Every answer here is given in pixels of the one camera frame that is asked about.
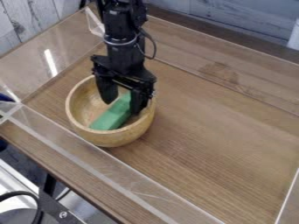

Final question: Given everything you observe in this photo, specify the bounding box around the green rectangular block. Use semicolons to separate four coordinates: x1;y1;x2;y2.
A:
89;93;131;130

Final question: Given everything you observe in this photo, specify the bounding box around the black metal bracket with screw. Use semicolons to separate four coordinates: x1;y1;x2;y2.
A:
38;192;89;224

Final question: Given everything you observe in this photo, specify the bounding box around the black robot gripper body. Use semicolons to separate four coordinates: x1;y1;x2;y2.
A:
91;37;157;91

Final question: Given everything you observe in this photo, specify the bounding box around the brown wooden bowl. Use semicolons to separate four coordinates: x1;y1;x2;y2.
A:
65;76;157;148

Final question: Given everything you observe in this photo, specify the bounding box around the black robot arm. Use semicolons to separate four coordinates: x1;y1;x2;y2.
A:
91;0;157;115

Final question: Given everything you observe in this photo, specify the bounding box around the black cable loop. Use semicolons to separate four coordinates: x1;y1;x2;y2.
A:
0;190;45;224

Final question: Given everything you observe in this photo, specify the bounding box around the clear acrylic corner bracket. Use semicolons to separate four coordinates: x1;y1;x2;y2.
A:
86;7;106;38

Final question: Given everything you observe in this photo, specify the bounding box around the clear acrylic front wall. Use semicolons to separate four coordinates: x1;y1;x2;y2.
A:
0;84;228;224

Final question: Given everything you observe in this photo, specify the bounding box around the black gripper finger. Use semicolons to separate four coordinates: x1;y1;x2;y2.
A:
130;88;154;115
97;76;118;104

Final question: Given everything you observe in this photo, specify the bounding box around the black table leg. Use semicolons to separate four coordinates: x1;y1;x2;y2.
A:
43;174;58;196

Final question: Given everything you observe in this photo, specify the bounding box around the blue object at left edge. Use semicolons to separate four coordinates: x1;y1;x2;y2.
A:
0;93;15;102

